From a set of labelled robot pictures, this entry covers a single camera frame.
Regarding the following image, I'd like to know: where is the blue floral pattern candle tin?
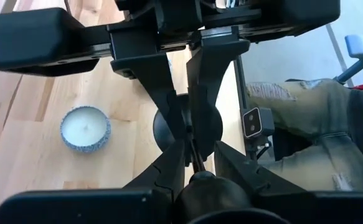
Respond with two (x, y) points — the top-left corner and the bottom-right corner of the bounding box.
(59, 105), (112, 154)

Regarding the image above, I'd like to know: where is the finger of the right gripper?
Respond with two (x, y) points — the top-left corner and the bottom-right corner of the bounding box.
(186, 26), (250, 160)
(108, 21), (188, 141)

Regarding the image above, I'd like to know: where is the blue office chair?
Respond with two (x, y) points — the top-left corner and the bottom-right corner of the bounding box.
(333, 34), (363, 85)

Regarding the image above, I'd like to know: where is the person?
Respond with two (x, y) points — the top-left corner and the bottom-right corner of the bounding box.
(246, 77), (363, 192)

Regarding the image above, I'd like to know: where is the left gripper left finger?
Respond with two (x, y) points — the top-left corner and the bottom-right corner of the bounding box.
(123, 139), (188, 203)

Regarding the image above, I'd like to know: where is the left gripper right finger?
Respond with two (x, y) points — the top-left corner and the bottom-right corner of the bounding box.
(215, 141), (303, 195)

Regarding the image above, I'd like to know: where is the black rig frame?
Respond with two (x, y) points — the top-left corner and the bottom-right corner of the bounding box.
(233, 55), (253, 156)

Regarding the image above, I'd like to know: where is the black table-level camera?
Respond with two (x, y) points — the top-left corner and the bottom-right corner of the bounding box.
(242, 107), (275, 159)

